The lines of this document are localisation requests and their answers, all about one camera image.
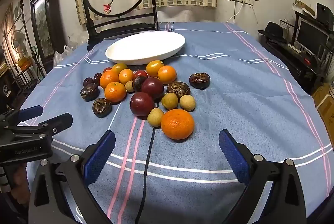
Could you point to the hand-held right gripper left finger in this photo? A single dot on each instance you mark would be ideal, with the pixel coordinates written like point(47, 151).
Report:
point(100, 156)

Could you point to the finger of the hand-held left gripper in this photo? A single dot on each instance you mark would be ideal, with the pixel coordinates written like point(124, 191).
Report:
point(58, 122)
point(31, 112)

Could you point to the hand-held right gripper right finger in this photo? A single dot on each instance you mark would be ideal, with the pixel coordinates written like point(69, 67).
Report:
point(232, 156)

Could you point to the small dark red plum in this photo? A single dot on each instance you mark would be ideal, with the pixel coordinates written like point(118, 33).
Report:
point(88, 81)
point(97, 77)

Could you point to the orange tomato plate top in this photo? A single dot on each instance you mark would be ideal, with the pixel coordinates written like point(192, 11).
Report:
point(115, 92)

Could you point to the orange tomato plate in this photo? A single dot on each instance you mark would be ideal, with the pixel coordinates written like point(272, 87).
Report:
point(108, 79)
point(115, 92)

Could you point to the large mandarin orange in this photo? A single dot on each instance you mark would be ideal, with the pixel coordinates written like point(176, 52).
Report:
point(177, 120)

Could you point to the tan longan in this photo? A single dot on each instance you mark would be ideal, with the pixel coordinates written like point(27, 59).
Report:
point(187, 102)
point(169, 101)
point(156, 117)
point(129, 87)

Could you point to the red cherry tomato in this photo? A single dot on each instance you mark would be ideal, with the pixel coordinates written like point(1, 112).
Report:
point(107, 70)
point(141, 73)

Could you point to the orange tomato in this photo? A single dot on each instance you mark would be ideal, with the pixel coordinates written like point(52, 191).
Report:
point(126, 76)

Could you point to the yellow-green tomato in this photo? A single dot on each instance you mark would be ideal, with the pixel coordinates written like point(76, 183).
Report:
point(119, 67)

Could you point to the yellow-orange tomato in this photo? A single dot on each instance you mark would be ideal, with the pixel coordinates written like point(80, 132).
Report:
point(154, 68)

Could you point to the white oval plate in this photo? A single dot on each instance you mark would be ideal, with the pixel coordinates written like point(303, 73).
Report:
point(146, 47)

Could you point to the person's left hand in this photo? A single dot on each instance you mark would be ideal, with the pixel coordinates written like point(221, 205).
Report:
point(20, 182)

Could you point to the white plastic bag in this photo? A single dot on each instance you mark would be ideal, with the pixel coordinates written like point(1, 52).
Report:
point(62, 54)

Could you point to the standing fan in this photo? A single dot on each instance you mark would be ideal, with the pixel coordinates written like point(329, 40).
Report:
point(17, 41)

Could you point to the blue striped tablecloth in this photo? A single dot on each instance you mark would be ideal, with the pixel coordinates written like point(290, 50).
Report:
point(234, 83)

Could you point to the black light stand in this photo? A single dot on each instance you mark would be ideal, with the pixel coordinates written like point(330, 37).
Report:
point(26, 30)

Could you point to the cardboard box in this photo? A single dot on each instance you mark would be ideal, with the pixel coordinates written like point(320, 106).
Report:
point(325, 103)

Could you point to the television on stand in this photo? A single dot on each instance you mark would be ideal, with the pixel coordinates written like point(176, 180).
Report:
point(292, 59)

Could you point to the black hat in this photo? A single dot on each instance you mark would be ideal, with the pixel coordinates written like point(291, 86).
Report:
point(272, 30)

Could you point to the computer monitor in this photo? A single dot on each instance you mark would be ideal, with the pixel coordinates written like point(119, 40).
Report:
point(311, 36)

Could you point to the black speaker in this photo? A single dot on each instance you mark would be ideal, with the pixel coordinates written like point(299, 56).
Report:
point(324, 14)

